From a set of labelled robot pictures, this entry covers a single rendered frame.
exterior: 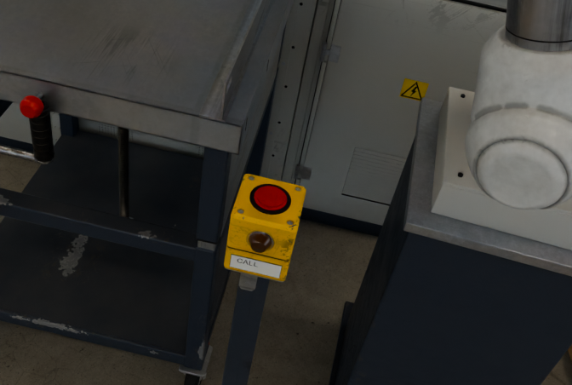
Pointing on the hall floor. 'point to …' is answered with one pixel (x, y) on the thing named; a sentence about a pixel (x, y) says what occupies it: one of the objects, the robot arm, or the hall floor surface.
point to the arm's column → (451, 313)
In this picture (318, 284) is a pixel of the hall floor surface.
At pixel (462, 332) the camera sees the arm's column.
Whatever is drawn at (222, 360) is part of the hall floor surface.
